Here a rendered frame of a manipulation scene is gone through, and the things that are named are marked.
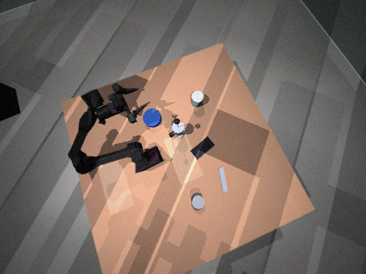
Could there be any blue round disc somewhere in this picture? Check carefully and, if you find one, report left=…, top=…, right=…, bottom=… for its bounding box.
left=143, top=109, right=162, bottom=127

